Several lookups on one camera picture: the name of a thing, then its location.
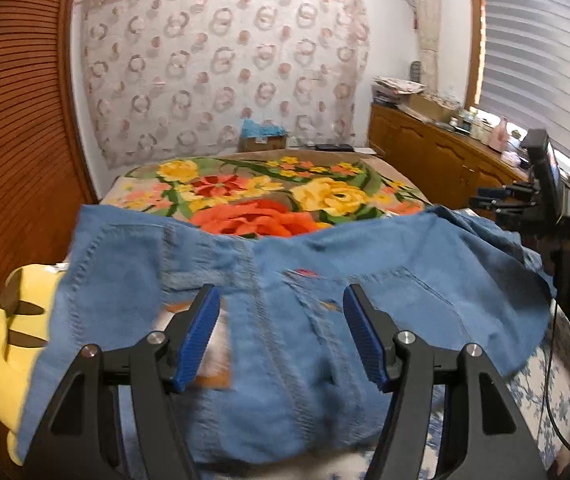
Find blue denim pants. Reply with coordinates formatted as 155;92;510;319
17;204;556;466

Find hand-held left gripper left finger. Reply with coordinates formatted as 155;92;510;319
22;284;222;480

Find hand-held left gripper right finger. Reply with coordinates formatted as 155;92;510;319
342;284;548;480

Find stack of papers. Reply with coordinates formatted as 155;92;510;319
371;76;427;106

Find open cardboard box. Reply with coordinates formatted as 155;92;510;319
399;94;460;122

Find black cable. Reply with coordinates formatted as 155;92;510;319
542;260;570;453

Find wooden window frame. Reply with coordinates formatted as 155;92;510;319
466;0;487;108

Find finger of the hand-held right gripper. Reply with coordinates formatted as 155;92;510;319
476;184;536;198
469;196;533;212

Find beige window curtain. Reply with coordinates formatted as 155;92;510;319
411;0;442;86

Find wooden cabinet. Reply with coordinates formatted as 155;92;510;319
367;102;531;221

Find pink bottle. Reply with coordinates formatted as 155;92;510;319
488;117;511;151

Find cardboard box with blue cloth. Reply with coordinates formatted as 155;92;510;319
239;119;289;153

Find yellow plush toy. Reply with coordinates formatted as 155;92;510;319
0;262;68;466

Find wooden louvered closet door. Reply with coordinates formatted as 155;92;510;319
0;0;100;480

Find ring patterned wall curtain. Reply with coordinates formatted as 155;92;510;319
81;0;371;171

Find floral blanket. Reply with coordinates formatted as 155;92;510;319
100;152;433;238

